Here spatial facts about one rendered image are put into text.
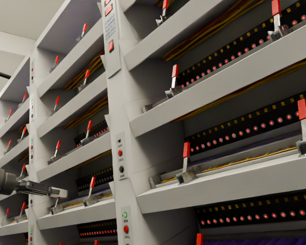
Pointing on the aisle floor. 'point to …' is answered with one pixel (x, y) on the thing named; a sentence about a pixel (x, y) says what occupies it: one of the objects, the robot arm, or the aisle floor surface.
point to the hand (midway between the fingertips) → (57, 193)
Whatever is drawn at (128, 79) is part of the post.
